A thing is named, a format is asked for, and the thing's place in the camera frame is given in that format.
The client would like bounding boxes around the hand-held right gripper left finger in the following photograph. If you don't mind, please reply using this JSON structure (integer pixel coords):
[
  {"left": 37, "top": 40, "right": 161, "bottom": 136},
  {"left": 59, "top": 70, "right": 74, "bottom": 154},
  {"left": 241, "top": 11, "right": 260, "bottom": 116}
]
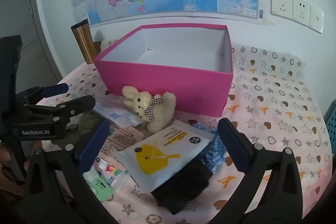
[{"left": 24, "top": 119, "right": 116, "bottom": 224}]

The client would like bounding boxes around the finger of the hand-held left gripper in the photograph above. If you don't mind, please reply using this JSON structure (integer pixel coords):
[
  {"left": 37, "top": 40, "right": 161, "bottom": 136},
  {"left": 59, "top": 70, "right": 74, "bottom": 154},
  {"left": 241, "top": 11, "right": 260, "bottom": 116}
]
[
  {"left": 16, "top": 83, "right": 69, "bottom": 105},
  {"left": 25, "top": 94, "right": 96, "bottom": 132}
]

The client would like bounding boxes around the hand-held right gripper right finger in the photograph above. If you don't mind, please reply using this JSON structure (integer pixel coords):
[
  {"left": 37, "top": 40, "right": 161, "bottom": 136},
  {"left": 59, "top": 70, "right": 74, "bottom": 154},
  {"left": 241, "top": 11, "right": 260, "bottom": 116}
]
[{"left": 210, "top": 118, "right": 315, "bottom": 224}]

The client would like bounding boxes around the blue checkered cloth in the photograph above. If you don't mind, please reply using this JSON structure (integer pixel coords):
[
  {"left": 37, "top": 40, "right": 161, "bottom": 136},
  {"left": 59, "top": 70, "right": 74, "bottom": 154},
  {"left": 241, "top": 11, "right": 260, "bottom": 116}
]
[{"left": 189, "top": 122, "right": 227, "bottom": 174}]

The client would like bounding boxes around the green plush toy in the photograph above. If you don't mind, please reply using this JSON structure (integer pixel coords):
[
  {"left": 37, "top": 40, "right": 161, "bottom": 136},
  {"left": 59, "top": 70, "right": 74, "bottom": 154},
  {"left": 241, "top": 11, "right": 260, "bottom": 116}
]
[{"left": 56, "top": 111, "right": 105, "bottom": 151}]

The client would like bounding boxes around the shiny gold packet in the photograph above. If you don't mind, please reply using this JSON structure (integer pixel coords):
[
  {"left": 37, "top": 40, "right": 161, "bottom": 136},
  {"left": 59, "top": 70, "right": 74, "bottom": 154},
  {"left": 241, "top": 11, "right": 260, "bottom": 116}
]
[{"left": 101, "top": 123, "right": 145, "bottom": 159}]

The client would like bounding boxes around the floral tissue pack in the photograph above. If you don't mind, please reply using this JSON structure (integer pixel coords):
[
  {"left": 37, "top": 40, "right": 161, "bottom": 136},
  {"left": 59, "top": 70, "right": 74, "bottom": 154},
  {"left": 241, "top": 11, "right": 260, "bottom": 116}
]
[{"left": 83, "top": 154, "right": 130, "bottom": 202}]

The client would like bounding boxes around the white face mask packet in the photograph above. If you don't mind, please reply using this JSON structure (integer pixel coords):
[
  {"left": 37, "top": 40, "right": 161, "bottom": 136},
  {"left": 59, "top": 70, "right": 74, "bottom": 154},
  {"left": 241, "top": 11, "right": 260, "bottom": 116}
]
[{"left": 92, "top": 102, "right": 143, "bottom": 128}]

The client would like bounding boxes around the white packet with yellow print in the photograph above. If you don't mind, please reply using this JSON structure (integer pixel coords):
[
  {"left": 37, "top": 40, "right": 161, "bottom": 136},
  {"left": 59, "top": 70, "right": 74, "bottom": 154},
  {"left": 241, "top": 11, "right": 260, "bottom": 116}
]
[{"left": 113, "top": 119, "right": 216, "bottom": 192}]

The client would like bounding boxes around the black plush toy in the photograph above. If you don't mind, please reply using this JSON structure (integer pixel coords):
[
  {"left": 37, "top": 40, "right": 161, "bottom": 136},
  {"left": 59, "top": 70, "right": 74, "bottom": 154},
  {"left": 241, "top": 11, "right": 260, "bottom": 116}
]
[{"left": 151, "top": 158, "right": 213, "bottom": 215}]

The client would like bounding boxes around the cream plush bunny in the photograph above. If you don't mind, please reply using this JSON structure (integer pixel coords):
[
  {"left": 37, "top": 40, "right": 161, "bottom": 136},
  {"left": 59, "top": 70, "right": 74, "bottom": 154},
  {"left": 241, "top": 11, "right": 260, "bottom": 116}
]
[{"left": 121, "top": 85, "right": 177, "bottom": 133}]

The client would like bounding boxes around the pink cardboard box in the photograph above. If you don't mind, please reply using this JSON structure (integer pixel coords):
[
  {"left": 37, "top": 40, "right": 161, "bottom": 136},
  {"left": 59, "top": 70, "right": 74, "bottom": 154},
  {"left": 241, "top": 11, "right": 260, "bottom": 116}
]
[{"left": 94, "top": 24, "right": 234, "bottom": 118}]

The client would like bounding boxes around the person's left hand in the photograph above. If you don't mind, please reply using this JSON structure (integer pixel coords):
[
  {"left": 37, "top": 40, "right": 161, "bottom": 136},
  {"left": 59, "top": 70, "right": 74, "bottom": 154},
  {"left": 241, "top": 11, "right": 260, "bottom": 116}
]
[{"left": 0, "top": 142, "right": 44, "bottom": 174}]

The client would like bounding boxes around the bronze metal tumbler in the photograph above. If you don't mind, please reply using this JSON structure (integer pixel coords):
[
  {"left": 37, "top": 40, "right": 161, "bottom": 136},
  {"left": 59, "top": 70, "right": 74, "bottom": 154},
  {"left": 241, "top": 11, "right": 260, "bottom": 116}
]
[{"left": 71, "top": 19, "right": 99, "bottom": 65}]

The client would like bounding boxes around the pink printed tablecloth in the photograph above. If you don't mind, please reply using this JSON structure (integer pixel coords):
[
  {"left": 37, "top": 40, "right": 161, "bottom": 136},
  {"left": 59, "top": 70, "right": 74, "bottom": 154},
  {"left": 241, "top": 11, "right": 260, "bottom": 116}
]
[{"left": 34, "top": 40, "right": 334, "bottom": 224}]

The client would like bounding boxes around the grey door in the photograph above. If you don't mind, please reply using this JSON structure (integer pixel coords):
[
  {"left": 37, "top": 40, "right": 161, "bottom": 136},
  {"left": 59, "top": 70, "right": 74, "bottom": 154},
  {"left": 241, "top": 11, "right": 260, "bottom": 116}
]
[{"left": 0, "top": 0, "right": 66, "bottom": 88}]

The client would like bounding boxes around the blue plastic basket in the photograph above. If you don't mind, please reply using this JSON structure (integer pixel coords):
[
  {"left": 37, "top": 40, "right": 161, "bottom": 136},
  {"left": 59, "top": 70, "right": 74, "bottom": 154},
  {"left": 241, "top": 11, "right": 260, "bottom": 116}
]
[{"left": 324, "top": 101, "right": 336, "bottom": 156}]

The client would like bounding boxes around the white wall socket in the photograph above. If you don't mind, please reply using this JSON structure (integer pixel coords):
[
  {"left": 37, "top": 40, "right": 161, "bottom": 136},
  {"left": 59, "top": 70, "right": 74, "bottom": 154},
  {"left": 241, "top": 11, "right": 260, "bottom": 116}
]
[
  {"left": 292, "top": 0, "right": 311, "bottom": 28},
  {"left": 270, "top": 0, "right": 294, "bottom": 20}
]

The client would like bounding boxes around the white wall switch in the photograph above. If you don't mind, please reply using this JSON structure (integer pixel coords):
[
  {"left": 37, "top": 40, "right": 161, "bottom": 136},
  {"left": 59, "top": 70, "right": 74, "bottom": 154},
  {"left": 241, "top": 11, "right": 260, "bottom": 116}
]
[{"left": 309, "top": 4, "right": 324, "bottom": 34}]

